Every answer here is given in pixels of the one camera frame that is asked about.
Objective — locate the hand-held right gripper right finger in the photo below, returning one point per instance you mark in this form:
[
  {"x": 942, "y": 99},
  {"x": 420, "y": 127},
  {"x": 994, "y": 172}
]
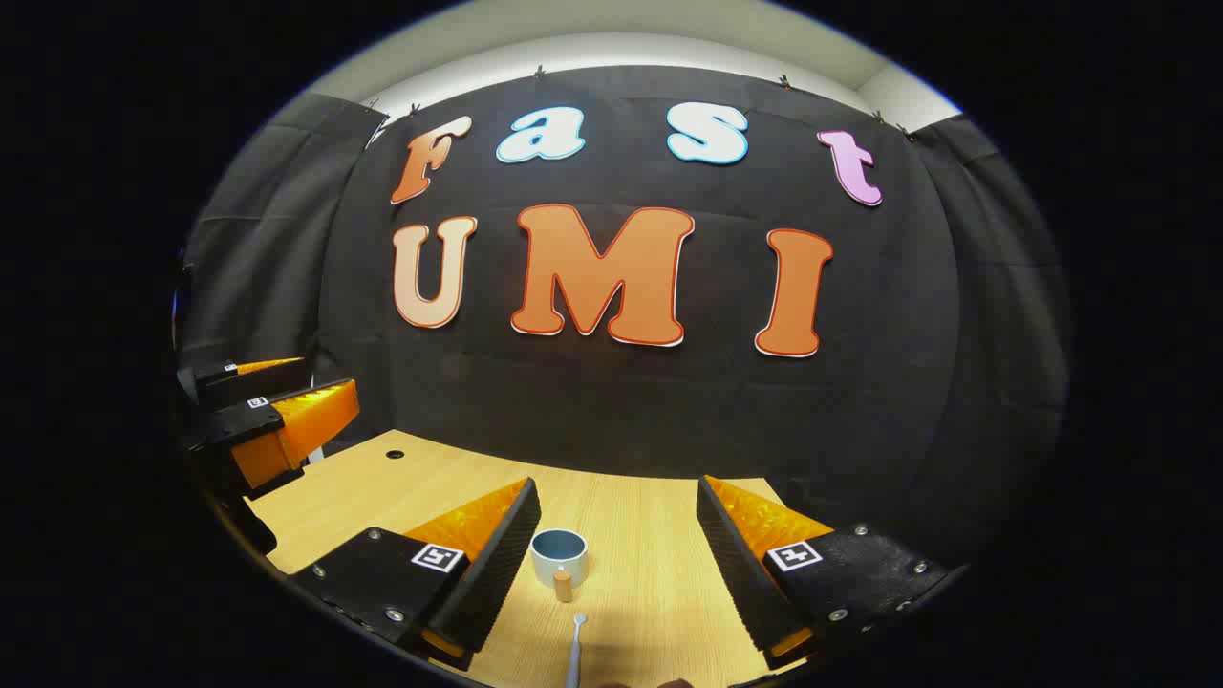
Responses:
[{"x": 736, "y": 573}]

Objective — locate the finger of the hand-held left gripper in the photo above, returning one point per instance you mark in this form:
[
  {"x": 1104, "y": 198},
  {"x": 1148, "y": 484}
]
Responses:
[
  {"x": 258, "y": 384},
  {"x": 239, "y": 425}
]

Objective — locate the wooden desktop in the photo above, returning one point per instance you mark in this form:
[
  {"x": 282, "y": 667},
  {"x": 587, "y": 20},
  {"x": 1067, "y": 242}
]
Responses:
[{"x": 631, "y": 516}]

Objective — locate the white toothbrush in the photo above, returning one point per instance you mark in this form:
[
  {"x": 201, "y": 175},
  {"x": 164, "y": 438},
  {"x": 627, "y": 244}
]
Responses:
[{"x": 575, "y": 659}]

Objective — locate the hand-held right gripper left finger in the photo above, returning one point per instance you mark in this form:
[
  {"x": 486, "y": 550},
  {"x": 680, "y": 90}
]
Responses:
[{"x": 499, "y": 573}]

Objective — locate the black backdrop cloth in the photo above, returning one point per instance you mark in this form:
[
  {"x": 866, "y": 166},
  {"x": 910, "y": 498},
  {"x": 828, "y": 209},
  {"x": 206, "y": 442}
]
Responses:
[{"x": 621, "y": 411}]

